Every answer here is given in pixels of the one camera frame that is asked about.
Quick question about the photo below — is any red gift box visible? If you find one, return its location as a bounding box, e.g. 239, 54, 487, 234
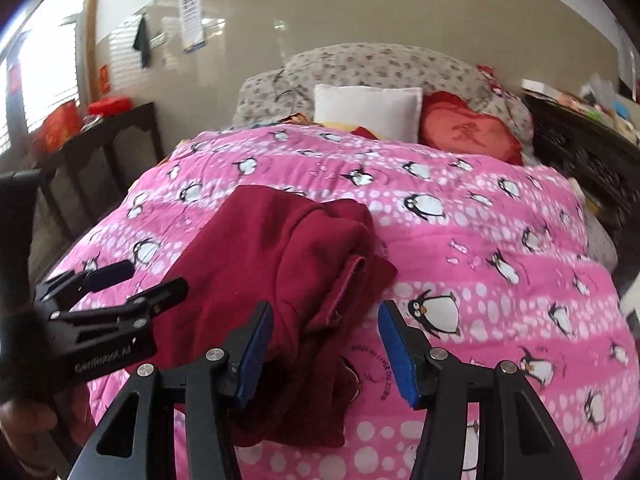
32, 100, 83, 155

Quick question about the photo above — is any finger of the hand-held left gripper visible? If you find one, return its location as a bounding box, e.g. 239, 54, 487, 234
34, 260, 137, 306
47, 276, 190, 333

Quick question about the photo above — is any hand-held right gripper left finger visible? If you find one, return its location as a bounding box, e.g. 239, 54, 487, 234
65, 301, 275, 480

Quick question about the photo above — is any dark red garment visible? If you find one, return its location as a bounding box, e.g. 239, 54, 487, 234
150, 185, 398, 451

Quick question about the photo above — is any red heart-shaped pillow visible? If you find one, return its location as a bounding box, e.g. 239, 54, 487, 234
419, 91, 525, 166

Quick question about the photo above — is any bright window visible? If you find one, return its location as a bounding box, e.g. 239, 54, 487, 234
5, 15, 83, 156

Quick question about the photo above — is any white pillow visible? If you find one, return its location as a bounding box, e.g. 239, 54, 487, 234
313, 84, 423, 142

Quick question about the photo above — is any blue and white wall poster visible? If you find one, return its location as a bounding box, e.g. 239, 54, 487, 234
177, 0, 208, 55

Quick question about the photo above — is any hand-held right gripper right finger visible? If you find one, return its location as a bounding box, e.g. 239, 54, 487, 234
377, 300, 583, 480

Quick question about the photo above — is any yellow cloth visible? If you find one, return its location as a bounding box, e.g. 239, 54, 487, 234
320, 119, 391, 140

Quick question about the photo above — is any white flat book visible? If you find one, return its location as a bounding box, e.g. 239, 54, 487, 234
522, 79, 566, 97

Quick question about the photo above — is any red knotted decoration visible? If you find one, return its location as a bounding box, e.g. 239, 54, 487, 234
476, 64, 508, 97

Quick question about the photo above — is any red packet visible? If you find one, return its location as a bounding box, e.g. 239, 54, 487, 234
87, 94, 135, 117

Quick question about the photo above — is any dark carved wooden cabinet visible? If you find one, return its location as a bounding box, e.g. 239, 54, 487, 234
522, 92, 640, 246

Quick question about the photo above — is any dark hanging cloth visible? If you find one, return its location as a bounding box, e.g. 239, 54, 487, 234
132, 16, 151, 70

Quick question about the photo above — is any pink penguin print blanket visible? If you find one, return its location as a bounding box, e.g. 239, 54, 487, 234
27, 125, 640, 480

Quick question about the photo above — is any pile of colourful clutter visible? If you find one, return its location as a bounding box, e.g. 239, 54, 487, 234
560, 72, 640, 146

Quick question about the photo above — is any dark wooden side table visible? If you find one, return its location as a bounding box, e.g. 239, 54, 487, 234
27, 101, 166, 241

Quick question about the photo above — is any floral padded headboard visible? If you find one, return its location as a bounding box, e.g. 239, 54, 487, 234
232, 42, 536, 161

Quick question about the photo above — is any person's left hand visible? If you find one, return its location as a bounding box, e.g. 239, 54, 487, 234
0, 400, 58, 466

